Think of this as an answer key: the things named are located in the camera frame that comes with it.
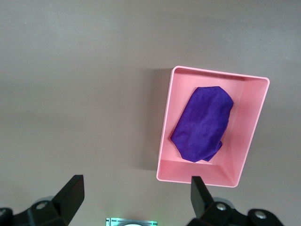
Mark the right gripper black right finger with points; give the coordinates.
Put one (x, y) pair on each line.
(202, 202)

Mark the pink plastic bin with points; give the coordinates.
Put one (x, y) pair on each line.
(247, 117)

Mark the purple cloth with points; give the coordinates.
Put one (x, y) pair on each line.
(202, 122)

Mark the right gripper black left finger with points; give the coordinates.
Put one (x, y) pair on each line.
(68, 202)

